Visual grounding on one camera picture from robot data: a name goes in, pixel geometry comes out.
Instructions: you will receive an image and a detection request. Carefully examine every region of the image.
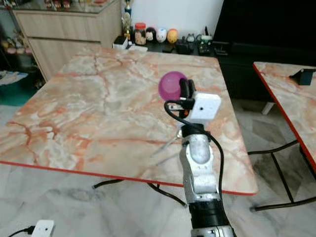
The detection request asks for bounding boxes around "purple plastic cup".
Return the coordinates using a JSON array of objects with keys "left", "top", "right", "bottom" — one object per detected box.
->
[{"left": 158, "top": 71, "right": 188, "bottom": 102}]

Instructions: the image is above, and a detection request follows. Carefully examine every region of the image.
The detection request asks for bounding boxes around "black charger device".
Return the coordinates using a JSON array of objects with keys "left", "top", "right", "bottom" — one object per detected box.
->
[{"left": 176, "top": 39, "right": 194, "bottom": 54}]

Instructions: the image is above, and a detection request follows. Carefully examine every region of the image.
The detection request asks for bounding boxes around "silver metal spoon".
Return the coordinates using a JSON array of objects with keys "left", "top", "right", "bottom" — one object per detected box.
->
[{"left": 151, "top": 129, "right": 182, "bottom": 158}]

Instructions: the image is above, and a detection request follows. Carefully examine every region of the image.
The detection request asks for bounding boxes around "black green topped device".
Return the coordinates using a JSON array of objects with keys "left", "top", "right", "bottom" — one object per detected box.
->
[{"left": 197, "top": 26, "right": 214, "bottom": 55}]

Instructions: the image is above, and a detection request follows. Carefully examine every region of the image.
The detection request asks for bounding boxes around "black tv console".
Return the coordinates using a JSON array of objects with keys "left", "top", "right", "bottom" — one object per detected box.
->
[{"left": 215, "top": 43, "right": 316, "bottom": 102}]

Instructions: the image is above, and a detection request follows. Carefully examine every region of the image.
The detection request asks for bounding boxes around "yellow round figurine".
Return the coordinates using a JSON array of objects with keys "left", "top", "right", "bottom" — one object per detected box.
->
[{"left": 167, "top": 28, "right": 179, "bottom": 44}]

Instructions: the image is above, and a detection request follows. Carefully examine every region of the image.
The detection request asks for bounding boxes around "silver metal fork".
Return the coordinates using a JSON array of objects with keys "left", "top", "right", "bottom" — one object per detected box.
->
[{"left": 154, "top": 151, "right": 181, "bottom": 167}]

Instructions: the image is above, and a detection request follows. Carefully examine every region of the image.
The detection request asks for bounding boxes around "white round figurine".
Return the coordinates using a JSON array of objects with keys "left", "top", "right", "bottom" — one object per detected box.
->
[{"left": 156, "top": 27, "right": 168, "bottom": 43}]

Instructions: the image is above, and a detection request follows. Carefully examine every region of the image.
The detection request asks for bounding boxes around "black round figurine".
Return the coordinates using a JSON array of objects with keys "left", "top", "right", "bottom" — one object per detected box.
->
[{"left": 146, "top": 27, "right": 157, "bottom": 43}]

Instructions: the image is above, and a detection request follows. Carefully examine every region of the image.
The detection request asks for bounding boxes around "red lidded glass jar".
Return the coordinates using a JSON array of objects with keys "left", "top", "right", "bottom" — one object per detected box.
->
[{"left": 134, "top": 22, "right": 148, "bottom": 46}]

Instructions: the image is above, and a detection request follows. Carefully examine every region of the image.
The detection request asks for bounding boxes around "small white box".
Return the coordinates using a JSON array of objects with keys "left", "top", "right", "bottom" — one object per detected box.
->
[{"left": 114, "top": 36, "right": 128, "bottom": 49}]

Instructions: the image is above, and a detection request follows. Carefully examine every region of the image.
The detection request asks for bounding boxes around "white furniture leg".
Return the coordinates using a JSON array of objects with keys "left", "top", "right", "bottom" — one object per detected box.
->
[{"left": 261, "top": 102, "right": 276, "bottom": 116}]

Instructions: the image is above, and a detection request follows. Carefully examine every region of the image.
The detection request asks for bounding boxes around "gold trophy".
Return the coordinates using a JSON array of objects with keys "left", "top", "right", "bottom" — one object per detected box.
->
[{"left": 123, "top": 0, "right": 134, "bottom": 41}]

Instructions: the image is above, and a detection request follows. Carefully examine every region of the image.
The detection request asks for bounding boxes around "black television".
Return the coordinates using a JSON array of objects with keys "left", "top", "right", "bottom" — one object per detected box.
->
[{"left": 212, "top": 0, "right": 316, "bottom": 46}]

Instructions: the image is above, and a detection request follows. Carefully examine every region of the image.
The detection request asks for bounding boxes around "stack of papers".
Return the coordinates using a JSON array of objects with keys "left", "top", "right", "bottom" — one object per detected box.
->
[{"left": 0, "top": 70, "right": 29, "bottom": 86}]

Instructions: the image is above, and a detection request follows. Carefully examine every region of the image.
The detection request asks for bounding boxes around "green storage box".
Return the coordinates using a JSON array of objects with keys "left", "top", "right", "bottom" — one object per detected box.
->
[{"left": 0, "top": 74, "right": 38, "bottom": 106}]

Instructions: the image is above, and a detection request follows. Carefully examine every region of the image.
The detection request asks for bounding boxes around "small black box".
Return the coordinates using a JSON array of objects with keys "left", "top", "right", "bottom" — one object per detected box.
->
[{"left": 288, "top": 68, "right": 316, "bottom": 86}]

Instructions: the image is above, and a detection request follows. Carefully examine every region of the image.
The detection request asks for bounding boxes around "dark cluttered shelf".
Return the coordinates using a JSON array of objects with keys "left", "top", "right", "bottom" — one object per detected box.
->
[{"left": 0, "top": 7, "right": 48, "bottom": 82}]

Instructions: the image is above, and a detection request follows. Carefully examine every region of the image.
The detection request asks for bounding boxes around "light wooden cabinet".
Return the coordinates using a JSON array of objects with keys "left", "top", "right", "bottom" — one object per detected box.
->
[{"left": 12, "top": 0, "right": 123, "bottom": 82}]

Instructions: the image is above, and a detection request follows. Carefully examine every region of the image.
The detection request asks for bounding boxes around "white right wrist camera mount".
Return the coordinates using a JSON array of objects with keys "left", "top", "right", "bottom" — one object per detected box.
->
[{"left": 186, "top": 92, "right": 222, "bottom": 123}]

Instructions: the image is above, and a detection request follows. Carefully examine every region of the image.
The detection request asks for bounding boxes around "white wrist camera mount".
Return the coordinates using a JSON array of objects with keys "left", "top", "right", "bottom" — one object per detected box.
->
[
  {"left": 186, "top": 92, "right": 222, "bottom": 123},
  {"left": 31, "top": 220, "right": 55, "bottom": 237}
]

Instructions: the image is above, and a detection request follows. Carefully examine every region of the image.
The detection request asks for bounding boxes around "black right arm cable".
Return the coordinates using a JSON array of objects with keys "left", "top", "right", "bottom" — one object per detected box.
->
[{"left": 164, "top": 100, "right": 224, "bottom": 196}]

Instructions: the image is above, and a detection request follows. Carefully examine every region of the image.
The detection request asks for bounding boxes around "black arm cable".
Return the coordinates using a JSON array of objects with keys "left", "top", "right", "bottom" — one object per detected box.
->
[
  {"left": 7, "top": 226, "right": 35, "bottom": 237},
  {"left": 164, "top": 100, "right": 224, "bottom": 196}
]

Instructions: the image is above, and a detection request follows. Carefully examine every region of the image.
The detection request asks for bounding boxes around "black metal table frame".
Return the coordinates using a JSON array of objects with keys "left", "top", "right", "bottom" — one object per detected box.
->
[
  {"left": 93, "top": 178, "right": 187, "bottom": 206},
  {"left": 248, "top": 139, "right": 316, "bottom": 212}
]

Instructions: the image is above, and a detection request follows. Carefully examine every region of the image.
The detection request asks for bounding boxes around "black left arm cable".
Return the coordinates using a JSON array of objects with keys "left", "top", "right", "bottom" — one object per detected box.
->
[{"left": 7, "top": 226, "right": 35, "bottom": 237}]

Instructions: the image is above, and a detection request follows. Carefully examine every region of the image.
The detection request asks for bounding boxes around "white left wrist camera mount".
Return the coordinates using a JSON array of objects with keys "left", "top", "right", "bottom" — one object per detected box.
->
[{"left": 31, "top": 220, "right": 55, "bottom": 237}]

